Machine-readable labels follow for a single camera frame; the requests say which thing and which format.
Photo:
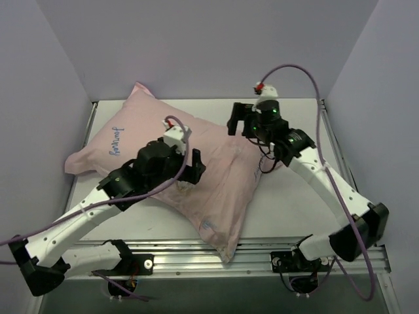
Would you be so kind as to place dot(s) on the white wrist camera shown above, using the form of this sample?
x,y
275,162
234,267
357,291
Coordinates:
x,y
175,136
265,91

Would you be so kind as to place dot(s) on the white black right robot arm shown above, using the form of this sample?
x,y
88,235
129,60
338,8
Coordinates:
x,y
361,222

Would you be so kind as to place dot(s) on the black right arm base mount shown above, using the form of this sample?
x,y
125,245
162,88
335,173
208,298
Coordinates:
x,y
291,262

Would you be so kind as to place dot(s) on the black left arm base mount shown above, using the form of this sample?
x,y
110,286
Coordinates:
x,y
135,264

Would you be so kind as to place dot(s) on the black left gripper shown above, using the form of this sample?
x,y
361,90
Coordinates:
x,y
188,168

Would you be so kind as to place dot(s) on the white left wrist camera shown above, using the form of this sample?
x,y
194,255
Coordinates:
x,y
175,136

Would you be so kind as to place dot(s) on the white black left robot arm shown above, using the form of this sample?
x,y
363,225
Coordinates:
x,y
47,258

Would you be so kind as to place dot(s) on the pink purple Elsa pillowcase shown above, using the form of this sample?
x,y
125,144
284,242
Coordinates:
x,y
216,206

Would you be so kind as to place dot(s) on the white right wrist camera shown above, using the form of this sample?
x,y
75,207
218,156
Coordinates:
x,y
265,91

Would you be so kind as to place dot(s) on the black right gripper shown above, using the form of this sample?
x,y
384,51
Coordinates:
x,y
244,118

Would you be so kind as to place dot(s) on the aluminium right side rail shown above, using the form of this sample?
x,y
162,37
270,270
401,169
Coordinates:
x,y
342,165

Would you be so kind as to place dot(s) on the aluminium table edge rail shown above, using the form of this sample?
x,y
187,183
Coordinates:
x,y
90,123

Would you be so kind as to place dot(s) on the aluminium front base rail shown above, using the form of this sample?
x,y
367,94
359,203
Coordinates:
x,y
195,259

